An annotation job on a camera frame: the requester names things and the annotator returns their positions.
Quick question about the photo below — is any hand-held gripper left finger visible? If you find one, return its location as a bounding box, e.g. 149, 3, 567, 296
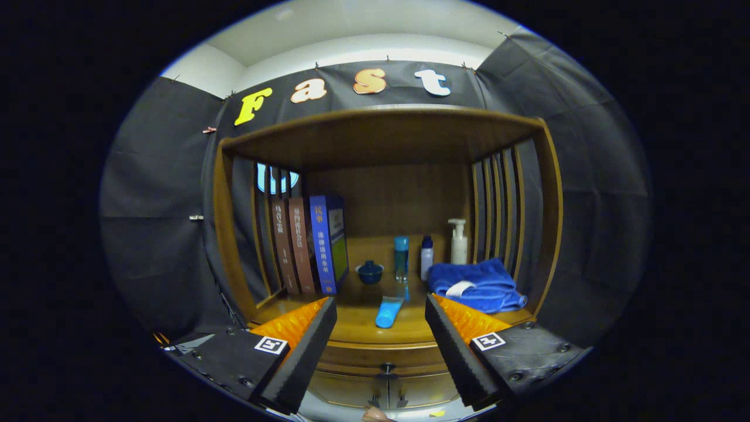
176, 296, 339, 416

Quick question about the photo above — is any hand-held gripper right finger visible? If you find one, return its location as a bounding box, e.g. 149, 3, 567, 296
423, 293, 589, 411

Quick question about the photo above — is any blue and white cosmetic tube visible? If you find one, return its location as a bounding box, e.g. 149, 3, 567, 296
375, 295, 406, 329

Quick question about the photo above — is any wooden cabinet door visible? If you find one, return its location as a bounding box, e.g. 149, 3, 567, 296
390, 370, 461, 408
308, 372, 390, 410

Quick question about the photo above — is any wooden countertop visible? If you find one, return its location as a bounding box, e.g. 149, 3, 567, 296
252, 234, 534, 346

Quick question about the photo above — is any wooden cabinet with slatted hutch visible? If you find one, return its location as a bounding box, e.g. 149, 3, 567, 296
212, 104, 564, 411

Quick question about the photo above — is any folded blue towel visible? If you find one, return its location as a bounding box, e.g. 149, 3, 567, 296
427, 258, 528, 314

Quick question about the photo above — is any white bottle with blue cap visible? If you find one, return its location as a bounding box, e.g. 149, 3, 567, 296
421, 235, 435, 282

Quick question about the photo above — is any blue lidded teacup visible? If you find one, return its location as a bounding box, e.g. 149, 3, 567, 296
356, 260, 385, 285

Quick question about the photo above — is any dark brown book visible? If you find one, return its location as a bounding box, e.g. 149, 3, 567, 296
271, 198, 299, 295

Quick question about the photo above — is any white pump bottle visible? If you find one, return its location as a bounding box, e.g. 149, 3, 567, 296
448, 218, 469, 266

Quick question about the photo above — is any thick blue book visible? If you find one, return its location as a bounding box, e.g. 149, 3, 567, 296
309, 195, 350, 295

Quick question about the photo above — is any teal glass bottle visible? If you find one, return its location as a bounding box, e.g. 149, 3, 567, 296
394, 236, 410, 283

